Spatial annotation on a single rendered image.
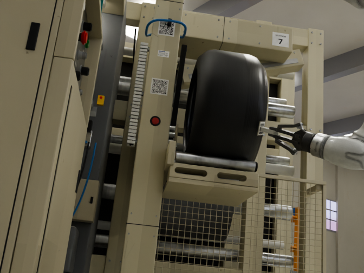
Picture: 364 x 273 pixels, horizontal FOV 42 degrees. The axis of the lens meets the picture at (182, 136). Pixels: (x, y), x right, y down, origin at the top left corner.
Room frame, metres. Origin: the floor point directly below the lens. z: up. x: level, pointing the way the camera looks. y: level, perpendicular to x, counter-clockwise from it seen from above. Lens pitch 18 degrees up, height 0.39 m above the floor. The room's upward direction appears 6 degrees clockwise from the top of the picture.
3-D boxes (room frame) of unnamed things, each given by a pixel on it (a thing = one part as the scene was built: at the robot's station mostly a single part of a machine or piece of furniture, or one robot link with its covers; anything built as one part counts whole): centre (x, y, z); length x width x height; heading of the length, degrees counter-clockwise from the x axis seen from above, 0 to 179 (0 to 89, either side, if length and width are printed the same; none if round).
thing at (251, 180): (1.87, -0.14, 0.83); 0.36 x 0.09 x 0.06; 95
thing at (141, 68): (1.93, 0.21, 1.19); 0.05 x 0.04 x 0.48; 5
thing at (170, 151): (1.99, 0.05, 0.90); 0.40 x 0.03 x 0.10; 5
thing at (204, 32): (2.32, -0.22, 1.71); 0.61 x 0.25 x 0.15; 95
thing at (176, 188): (2.01, -0.13, 0.80); 0.37 x 0.36 x 0.02; 5
